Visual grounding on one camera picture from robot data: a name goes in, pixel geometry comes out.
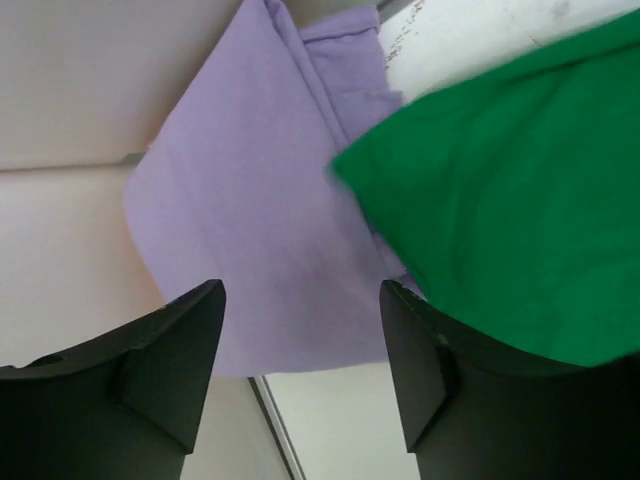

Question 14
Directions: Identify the aluminium rail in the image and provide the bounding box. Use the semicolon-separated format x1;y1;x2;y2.
248;376;306;480

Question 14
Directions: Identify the green t shirt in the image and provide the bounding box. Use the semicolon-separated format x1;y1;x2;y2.
331;11;639;367

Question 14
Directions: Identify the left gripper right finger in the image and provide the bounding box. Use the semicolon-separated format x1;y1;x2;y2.
380;281;639;479

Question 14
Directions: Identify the lavender t shirt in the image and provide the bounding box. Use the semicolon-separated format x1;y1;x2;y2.
124;1;403;377

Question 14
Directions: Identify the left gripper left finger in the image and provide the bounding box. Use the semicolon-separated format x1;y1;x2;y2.
1;280;226;479

